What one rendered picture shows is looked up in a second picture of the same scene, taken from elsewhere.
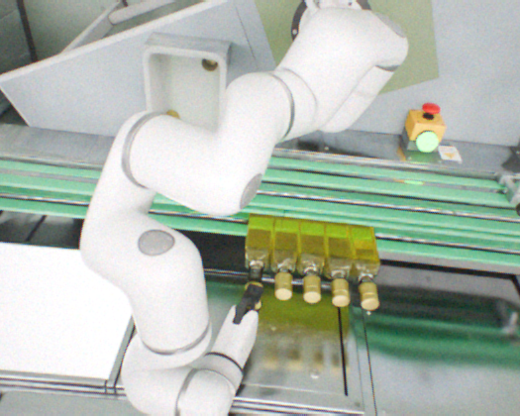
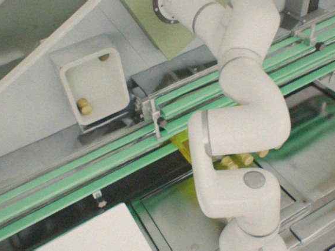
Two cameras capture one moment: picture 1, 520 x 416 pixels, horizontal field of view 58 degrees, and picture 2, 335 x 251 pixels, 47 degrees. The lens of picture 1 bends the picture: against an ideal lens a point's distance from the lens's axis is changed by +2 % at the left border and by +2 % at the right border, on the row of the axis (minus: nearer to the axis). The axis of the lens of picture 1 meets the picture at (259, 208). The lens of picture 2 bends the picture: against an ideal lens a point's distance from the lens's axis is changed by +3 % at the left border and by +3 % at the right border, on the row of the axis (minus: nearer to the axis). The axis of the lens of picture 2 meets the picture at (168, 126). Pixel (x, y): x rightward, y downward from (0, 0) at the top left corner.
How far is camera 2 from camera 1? 44 cm
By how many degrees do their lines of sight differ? 19
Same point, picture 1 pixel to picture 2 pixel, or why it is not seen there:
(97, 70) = (13, 101)
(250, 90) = (257, 74)
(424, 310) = not seen: hidden behind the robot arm
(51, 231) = (32, 232)
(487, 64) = not seen: outside the picture
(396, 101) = not seen: hidden behind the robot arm
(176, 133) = (233, 118)
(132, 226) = (233, 179)
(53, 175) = (29, 191)
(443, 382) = (326, 162)
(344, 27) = (264, 12)
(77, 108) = (6, 135)
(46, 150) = (5, 178)
